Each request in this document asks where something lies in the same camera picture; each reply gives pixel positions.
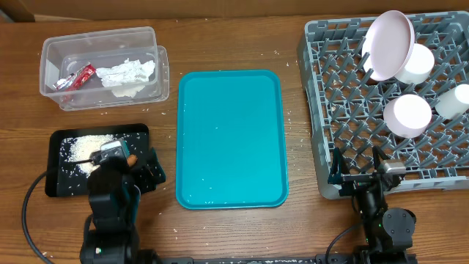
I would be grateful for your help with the grey dishwasher rack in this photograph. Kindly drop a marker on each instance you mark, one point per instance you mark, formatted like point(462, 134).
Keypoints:
point(346, 106)

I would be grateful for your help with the orange carrot piece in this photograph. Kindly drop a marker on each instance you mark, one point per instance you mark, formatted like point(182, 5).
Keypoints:
point(131, 160)

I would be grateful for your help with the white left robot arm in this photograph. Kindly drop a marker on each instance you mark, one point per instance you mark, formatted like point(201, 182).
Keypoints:
point(115, 189)

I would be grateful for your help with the black waste tray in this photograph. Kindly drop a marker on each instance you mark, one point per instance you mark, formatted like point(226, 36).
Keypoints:
point(63, 184)

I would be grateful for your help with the white napkin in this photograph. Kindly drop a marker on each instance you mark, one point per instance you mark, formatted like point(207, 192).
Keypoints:
point(126, 79)

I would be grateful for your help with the teal plastic tray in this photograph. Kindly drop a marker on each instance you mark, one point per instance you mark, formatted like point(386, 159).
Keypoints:
point(231, 146)

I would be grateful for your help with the red snack wrapper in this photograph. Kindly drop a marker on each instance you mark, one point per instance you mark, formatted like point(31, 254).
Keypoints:
point(75, 80)

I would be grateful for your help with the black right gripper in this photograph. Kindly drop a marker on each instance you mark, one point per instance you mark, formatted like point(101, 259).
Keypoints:
point(353, 182)

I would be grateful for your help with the white cup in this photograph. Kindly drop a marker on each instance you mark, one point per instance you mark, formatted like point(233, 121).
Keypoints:
point(454, 102)

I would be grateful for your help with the pile of rice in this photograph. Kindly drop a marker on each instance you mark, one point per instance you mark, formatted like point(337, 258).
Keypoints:
point(80, 149)

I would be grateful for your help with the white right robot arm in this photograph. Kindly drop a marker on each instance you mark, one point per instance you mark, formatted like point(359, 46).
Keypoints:
point(388, 231)

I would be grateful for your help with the large white plate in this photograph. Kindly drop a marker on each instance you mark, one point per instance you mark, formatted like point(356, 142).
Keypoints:
point(388, 43)

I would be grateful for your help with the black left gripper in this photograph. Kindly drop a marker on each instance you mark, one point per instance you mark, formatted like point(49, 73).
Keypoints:
point(147, 182)

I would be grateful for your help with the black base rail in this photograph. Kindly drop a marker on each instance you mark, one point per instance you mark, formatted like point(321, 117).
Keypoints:
point(318, 259)

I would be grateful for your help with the clear plastic bin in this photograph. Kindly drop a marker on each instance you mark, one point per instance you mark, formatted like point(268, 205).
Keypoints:
point(64, 55)

